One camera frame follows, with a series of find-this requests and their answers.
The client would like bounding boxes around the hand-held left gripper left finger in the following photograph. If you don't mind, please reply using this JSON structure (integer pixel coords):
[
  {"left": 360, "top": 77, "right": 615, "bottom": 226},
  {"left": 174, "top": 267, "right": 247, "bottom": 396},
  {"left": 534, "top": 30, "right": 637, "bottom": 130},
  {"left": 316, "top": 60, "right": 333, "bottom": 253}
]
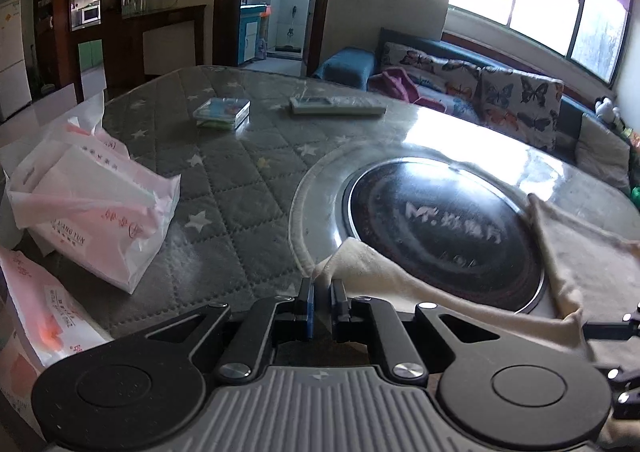
[{"left": 112, "top": 277, "right": 317, "bottom": 385}]

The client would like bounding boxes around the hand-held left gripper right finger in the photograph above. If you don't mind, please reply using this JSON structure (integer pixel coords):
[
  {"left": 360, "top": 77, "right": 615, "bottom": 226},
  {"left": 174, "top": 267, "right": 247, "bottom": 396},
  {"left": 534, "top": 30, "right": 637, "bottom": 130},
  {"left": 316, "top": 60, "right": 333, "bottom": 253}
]
[{"left": 330, "top": 278, "right": 541, "bottom": 385}]

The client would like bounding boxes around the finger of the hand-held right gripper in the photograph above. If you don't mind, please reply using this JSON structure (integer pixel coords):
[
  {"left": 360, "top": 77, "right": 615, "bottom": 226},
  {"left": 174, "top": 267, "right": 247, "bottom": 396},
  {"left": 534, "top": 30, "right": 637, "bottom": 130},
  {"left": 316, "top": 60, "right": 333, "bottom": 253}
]
[
  {"left": 582, "top": 304, "right": 640, "bottom": 340},
  {"left": 606, "top": 367, "right": 640, "bottom": 420}
]

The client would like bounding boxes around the cream fleece garment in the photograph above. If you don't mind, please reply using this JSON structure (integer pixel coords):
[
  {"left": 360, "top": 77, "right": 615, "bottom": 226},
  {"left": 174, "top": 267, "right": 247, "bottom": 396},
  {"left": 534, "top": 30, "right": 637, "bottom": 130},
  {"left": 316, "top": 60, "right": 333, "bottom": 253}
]
[{"left": 312, "top": 194, "right": 640, "bottom": 450}]

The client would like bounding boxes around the round black induction hob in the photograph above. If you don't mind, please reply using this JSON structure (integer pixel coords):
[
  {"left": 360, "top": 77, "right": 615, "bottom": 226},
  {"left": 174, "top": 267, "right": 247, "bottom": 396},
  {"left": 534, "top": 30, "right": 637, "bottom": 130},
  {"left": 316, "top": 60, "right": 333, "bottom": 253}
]
[{"left": 290, "top": 139, "right": 551, "bottom": 317}]

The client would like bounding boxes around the plain grey cushion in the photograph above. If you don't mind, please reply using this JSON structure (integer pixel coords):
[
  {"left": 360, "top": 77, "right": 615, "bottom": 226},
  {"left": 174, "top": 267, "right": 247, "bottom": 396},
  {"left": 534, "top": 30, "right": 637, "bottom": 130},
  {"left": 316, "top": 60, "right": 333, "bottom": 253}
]
[{"left": 575, "top": 112, "right": 632, "bottom": 190}]

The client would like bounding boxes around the white remote control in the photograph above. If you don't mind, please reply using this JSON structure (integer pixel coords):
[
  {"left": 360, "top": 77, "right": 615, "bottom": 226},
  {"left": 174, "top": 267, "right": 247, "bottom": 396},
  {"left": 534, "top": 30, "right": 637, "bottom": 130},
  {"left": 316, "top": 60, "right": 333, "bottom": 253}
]
[{"left": 290, "top": 96, "right": 388, "bottom": 117}]

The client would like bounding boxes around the small clear card box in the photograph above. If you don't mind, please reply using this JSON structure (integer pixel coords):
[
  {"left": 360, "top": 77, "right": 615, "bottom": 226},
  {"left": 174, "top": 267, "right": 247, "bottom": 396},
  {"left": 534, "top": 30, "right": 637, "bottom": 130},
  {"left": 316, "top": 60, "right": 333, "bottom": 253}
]
[{"left": 194, "top": 98, "right": 251, "bottom": 130}]

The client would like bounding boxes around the panda plush toy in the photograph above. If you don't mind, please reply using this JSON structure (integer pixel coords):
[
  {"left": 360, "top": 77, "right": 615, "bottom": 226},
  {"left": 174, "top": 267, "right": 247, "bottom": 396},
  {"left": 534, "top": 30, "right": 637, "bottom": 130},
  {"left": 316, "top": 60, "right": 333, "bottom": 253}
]
[{"left": 595, "top": 96, "right": 621, "bottom": 125}]

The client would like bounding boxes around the white pink printed plastic bag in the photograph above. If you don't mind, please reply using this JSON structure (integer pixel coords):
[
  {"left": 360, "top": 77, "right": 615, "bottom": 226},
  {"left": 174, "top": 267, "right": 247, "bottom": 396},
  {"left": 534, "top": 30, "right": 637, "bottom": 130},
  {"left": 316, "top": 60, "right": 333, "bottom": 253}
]
[
  {"left": 0, "top": 246, "right": 113, "bottom": 438},
  {"left": 6, "top": 117, "right": 182, "bottom": 293}
]

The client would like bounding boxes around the pink crumpled cloth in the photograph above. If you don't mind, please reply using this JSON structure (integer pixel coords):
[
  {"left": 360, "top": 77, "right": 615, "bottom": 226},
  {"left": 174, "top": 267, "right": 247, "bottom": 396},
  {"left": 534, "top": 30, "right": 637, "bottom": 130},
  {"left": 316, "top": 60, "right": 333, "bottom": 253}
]
[{"left": 369, "top": 69, "right": 446, "bottom": 112}]

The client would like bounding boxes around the large butterfly print cushion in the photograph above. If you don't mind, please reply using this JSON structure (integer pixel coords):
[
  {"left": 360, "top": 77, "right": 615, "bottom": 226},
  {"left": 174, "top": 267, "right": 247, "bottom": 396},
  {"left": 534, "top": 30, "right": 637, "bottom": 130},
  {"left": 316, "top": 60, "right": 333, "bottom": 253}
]
[{"left": 480, "top": 66, "right": 563, "bottom": 153}]

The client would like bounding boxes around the blue corner sofa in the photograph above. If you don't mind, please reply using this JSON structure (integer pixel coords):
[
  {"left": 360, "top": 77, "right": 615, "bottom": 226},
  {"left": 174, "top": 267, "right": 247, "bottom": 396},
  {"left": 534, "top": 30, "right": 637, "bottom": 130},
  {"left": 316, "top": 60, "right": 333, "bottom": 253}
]
[{"left": 312, "top": 28, "right": 640, "bottom": 193}]

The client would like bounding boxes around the light blue cabinet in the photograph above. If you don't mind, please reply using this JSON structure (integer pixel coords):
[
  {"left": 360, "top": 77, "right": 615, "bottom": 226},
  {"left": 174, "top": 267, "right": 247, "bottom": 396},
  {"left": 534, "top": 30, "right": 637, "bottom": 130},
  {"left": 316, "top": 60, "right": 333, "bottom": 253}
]
[{"left": 239, "top": 3, "right": 275, "bottom": 65}]

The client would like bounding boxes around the dark wooden sideboard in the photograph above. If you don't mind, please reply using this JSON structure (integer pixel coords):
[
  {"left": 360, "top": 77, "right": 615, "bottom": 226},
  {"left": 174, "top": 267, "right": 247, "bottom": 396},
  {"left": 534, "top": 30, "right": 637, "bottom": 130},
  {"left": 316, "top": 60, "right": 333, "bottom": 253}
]
[{"left": 120, "top": 5, "right": 207, "bottom": 87}]

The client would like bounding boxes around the white refrigerator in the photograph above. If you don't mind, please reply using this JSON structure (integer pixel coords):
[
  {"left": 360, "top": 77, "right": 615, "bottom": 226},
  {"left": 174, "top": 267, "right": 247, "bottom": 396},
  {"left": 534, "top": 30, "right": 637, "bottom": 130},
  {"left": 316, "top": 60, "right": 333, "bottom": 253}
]
[{"left": 0, "top": 0, "right": 33, "bottom": 120}]

